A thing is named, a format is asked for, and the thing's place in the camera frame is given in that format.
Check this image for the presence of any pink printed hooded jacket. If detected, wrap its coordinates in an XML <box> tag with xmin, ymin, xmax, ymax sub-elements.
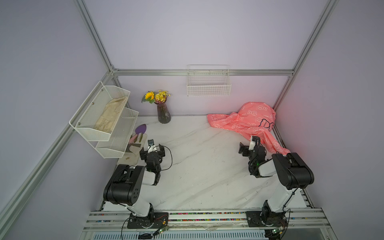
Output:
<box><xmin>207</xmin><ymin>102</ymin><xmax>291</xmax><ymax>155</ymax></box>

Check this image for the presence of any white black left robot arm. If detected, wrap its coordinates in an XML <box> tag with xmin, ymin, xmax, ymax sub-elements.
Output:
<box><xmin>103</xmin><ymin>145</ymin><xmax>166</xmax><ymax>218</ymax></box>

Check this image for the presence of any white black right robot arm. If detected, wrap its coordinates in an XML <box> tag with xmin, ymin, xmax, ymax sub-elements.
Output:
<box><xmin>239</xmin><ymin>136</ymin><xmax>315</xmax><ymax>228</ymax></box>

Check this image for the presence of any dark glass vase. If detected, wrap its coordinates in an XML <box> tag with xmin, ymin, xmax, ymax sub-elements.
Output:
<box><xmin>157</xmin><ymin>103</ymin><xmax>172</xmax><ymax>124</ymax></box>

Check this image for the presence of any yellow flower bouquet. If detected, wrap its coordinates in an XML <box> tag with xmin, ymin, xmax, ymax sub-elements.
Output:
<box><xmin>142</xmin><ymin>90</ymin><xmax>171</xmax><ymax>104</ymax></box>

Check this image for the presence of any beige cloth in shelf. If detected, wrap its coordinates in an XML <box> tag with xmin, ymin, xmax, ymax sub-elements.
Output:
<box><xmin>94</xmin><ymin>97</ymin><xmax>128</xmax><ymax>134</ymax></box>

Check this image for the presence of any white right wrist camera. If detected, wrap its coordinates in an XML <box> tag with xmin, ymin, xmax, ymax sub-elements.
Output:
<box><xmin>249</xmin><ymin>136</ymin><xmax>261</xmax><ymax>151</ymax></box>

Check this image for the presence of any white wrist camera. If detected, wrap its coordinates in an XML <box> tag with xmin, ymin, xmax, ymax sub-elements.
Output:
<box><xmin>249</xmin><ymin>136</ymin><xmax>261</xmax><ymax>151</ymax></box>
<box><xmin>148</xmin><ymin>140</ymin><xmax>157</xmax><ymax>153</ymax></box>

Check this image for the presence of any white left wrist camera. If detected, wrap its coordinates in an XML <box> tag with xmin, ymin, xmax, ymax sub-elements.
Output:
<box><xmin>148</xmin><ymin>140</ymin><xmax>157</xmax><ymax>153</ymax></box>

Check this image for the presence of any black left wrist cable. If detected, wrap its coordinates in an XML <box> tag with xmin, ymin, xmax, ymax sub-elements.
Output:
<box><xmin>158</xmin><ymin>145</ymin><xmax>174</xmax><ymax>172</ymax></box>

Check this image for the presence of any pink handled garden tool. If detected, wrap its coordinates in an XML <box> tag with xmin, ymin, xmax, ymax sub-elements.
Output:
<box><xmin>129</xmin><ymin>134</ymin><xmax>138</xmax><ymax>144</ymax></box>

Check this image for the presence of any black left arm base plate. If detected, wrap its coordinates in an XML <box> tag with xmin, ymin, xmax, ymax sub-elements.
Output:
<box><xmin>126</xmin><ymin>212</ymin><xmax>169</xmax><ymax>229</ymax></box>

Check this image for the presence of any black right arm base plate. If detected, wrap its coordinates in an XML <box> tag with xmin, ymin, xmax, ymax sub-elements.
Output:
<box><xmin>246</xmin><ymin>211</ymin><xmax>288</xmax><ymax>228</ymax></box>

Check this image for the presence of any white two-tier wire shelf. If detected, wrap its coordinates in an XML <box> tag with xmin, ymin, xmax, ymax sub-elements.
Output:
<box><xmin>69</xmin><ymin>82</ymin><xmax>139</xmax><ymax>159</ymax></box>

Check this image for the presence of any aluminium front rail frame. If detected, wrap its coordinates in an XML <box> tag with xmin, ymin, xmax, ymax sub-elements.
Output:
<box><xmin>80</xmin><ymin>208</ymin><xmax>337</xmax><ymax>240</ymax></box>

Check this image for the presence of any white wire wall basket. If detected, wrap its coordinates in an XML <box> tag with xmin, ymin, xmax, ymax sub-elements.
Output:
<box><xmin>187</xmin><ymin>65</ymin><xmax>232</xmax><ymax>97</ymax></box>

